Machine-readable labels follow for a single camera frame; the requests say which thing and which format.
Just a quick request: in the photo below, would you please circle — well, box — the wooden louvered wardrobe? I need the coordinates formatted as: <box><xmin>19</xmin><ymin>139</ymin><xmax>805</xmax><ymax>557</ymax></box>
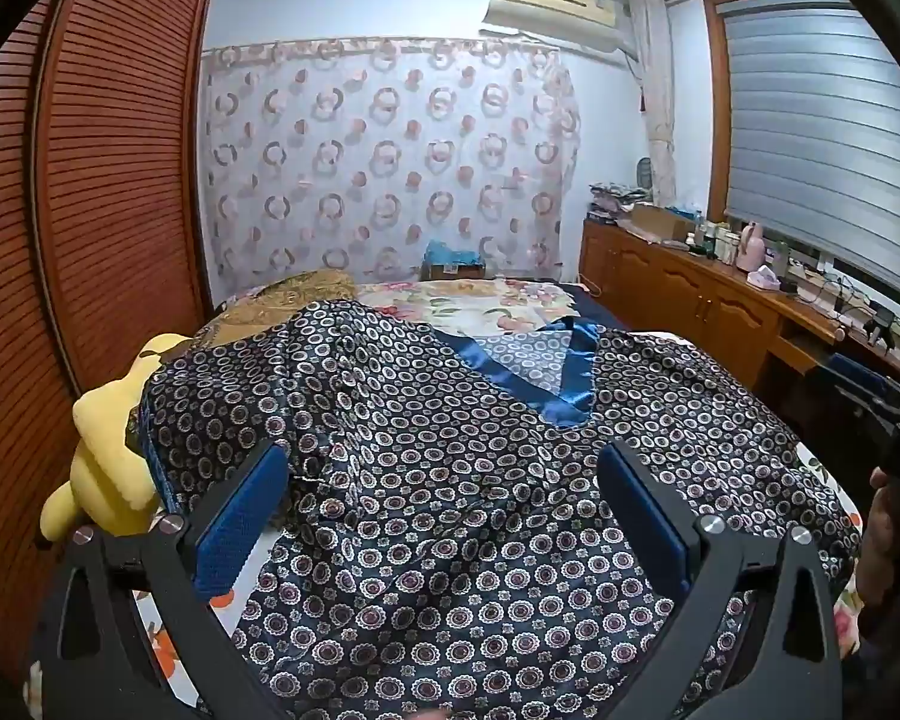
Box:
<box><xmin>0</xmin><ymin>0</ymin><xmax>218</xmax><ymax>661</ymax></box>

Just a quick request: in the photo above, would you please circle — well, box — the tied floral drape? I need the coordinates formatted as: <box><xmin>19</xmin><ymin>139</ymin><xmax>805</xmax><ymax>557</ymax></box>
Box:
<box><xmin>630</xmin><ymin>0</ymin><xmax>680</xmax><ymax>203</ymax></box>

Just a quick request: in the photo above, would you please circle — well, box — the navy patterned satin pajama top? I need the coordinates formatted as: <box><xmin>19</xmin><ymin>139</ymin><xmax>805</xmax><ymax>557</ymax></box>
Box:
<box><xmin>139</xmin><ymin>300</ymin><xmax>863</xmax><ymax>720</ymax></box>

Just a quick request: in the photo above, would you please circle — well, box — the pile of folded cloths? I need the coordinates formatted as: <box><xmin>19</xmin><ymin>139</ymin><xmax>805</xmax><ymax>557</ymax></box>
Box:
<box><xmin>589</xmin><ymin>180</ymin><xmax>653</xmax><ymax>223</ymax></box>

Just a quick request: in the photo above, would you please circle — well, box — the sheer circle-print curtain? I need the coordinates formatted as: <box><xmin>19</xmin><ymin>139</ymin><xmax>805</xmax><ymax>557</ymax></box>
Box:
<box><xmin>201</xmin><ymin>37</ymin><xmax>582</xmax><ymax>293</ymax></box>

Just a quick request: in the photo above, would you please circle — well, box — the yellow plush toy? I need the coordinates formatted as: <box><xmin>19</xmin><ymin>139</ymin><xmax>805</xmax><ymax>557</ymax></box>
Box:
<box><xmin>41</xmin><ymin>332</ymin><xmax>196</xmax><ymax>541</ymax></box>

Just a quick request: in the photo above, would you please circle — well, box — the grey window blind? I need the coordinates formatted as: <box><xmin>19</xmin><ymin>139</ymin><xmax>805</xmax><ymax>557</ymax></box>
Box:
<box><xmin>720</xmin><ymin>0</ymin><xmax>900</xmax><ymax>301</ymax></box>

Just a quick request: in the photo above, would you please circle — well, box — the floral quilt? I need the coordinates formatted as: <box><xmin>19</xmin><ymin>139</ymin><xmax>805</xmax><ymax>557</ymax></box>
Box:
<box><xmin>356</xmin><ymin>279</ymin><xmax>578</xmax><ymax>336</ymax></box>

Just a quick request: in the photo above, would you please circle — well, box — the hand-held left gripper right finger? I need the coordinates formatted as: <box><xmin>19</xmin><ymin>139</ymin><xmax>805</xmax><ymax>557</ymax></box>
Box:
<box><xmin>596</xmin><ymin>439</ymin><xmax>848</xmax><ymax>720</ymax></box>

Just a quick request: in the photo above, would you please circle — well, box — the cardboard box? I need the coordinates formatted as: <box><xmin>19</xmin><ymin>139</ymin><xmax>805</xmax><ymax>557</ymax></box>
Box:
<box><xmin>619</xmin><ymin>202</ymin><xmax>695</xmax><ymax>242</ymax></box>

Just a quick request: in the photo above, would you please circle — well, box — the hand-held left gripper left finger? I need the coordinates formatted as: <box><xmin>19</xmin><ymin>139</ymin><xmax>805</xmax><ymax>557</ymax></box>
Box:
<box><xmin>26</xmin><ymin>441</ymin><xmax>301</xmax><ymax>720</ymax></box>

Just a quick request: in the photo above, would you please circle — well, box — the cream wall air conditioner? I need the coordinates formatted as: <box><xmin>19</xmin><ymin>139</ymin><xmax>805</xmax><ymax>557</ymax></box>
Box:
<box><xmin>482</xmin><ymin>0</ymin><xmax>638</xmax><ymax>61</ymax></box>

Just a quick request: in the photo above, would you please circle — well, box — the olive gold patterned pillow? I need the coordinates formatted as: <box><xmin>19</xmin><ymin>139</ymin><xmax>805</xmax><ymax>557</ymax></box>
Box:
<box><xmin>217</xmin><ymin>268</ymin><xmax>357</xmax><ymax>331</ymax></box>

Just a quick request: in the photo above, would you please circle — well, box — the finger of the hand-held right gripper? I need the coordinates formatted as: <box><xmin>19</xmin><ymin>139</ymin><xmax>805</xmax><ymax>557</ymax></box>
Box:
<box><xmin>810</xmin><ymin>352</ymin><xmax>900</xmax><ymax>421</ymax></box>

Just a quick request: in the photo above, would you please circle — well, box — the wooden sideboard cabinet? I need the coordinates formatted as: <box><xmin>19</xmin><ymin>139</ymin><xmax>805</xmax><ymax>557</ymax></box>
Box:
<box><xmin>579</xmin><ymin>217</ymin><xmax>900</xmax><ymax>391</ymax></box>

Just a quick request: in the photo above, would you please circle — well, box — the person's right hand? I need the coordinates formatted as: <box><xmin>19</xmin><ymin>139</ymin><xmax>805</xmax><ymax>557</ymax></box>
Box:
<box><xmin>859</xmin><ymin>467</ymin><xmax>900</xmax><ymax>601</ymax></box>

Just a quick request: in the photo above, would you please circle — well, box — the pink thermos jug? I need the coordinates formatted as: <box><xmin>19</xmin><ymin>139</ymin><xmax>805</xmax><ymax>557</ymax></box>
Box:
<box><xmin>735</xmin><ymin>219</ymin><xmax>767</xmax><ymax>268</ymax></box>

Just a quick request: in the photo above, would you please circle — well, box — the group of small bottles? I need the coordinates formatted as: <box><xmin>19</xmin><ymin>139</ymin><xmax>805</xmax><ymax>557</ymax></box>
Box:
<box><xmin>686</xmin><ymin>219</ymin><xmax>742</xmax><ymax>263</ymax></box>

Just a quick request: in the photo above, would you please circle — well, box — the blue cloth on box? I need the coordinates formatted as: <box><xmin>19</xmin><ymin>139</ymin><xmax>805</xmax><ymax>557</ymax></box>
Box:
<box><xmin>422</xmin><ymin>240</ymin><xmax>488</xmax><ymax>282</ymax></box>

